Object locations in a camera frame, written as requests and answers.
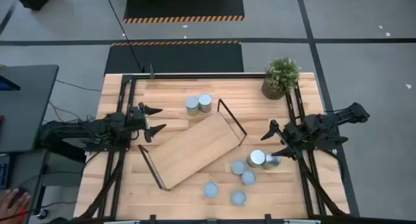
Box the person's hand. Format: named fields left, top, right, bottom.
left=0, top=188, right=32, bottom=224

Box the short green peas can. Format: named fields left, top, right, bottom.
left=230, top=159, right=247, bottom=176

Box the silver-lid tin can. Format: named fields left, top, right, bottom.
left=230, top=190, right=247, bottom=206
left=185, top=95, right=200, bottom=116
left=198, top=93, right=213, bottom=114

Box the blue screen device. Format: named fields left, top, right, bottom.
left=0, top=75, right=21, bottom=92

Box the tall peas can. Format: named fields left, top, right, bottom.
left=246, top=149, right=267, bottom=168

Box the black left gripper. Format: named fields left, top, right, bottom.
left=126, top=102, right=168, bottom=144

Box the long black cable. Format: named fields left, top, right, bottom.
left=103, top=0, right=146, bottom=73

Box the potted plant in wicker pot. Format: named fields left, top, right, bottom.
left=261, top=56, right=302, bottom=101

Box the mixed vegetables can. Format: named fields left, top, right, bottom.
left=203, top=181, right=220, bottom=199

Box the black keyboard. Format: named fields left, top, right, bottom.
left=0, top=154, right=12, bottom=190

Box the black metal table frame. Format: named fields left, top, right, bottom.
left=77, top=73, right=350, bottom=220

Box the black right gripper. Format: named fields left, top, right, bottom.
left=260, top=119, right=309, bottom=161

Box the dark grey desk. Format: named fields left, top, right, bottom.
left=0, top=64, right=60, bottom=153

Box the black mat with hazard stripe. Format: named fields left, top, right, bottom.
left=123, top=0, right=245, bottom=24
left=103, top=40, right=244, bottom=74

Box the tomatoes can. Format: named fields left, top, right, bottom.
left=240, top=170, right=257, bottom=186

